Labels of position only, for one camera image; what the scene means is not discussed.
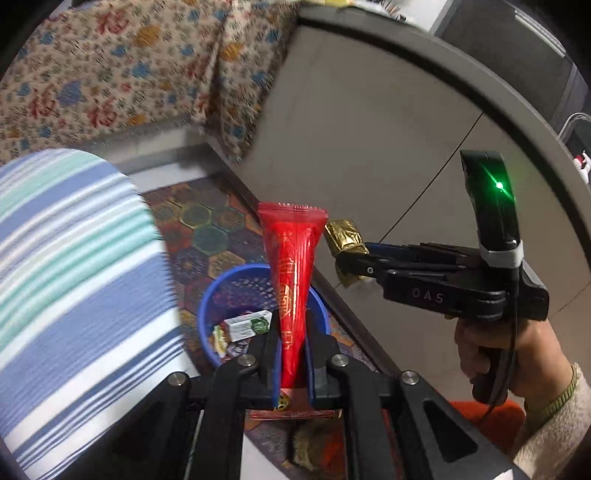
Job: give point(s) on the hexagon patterned floor mat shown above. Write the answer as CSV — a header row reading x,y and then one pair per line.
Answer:
x,y
203,221

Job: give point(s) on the blue plastic wastebasket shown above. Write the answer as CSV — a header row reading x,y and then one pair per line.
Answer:
x,y
217,295

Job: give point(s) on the blue striped tablecloth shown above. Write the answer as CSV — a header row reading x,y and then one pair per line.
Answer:
x,y
69,277

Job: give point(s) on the narrow printed cloth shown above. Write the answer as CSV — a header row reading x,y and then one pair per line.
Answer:
x,y
244,69

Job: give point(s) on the gold foil wrapper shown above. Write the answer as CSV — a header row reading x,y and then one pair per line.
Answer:
x,y
344,233

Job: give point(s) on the furry slipper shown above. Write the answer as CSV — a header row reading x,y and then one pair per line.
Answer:
x,y
309,445

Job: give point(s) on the small white carton box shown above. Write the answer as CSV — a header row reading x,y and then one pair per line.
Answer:
x,y
244,325

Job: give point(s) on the colourful crumpled wrapper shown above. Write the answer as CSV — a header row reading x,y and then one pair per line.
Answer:
x,y
219,341

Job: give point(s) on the long red packet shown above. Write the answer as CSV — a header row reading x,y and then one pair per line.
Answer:
x,y
293,277

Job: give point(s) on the large printed cloth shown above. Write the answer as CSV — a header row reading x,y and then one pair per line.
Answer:
x,y
92,69

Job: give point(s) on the orange plastic stool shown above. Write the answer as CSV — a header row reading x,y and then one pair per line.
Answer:
x,y
489,424

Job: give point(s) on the person's right hand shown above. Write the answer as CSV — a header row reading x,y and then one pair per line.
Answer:
x,y
540,360

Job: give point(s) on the person's right forearm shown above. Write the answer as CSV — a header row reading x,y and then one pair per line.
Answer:
x,y
563,429

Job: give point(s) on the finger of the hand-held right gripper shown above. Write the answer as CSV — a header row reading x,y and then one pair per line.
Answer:
x,y
429,255
360,267

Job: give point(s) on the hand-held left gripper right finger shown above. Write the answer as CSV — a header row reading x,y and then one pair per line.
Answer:
x,y
310,374

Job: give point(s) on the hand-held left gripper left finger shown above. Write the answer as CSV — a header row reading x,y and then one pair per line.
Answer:
x,y
276,374

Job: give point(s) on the grey kitchen cabinet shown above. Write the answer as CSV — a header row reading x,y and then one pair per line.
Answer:
x,y
392,138

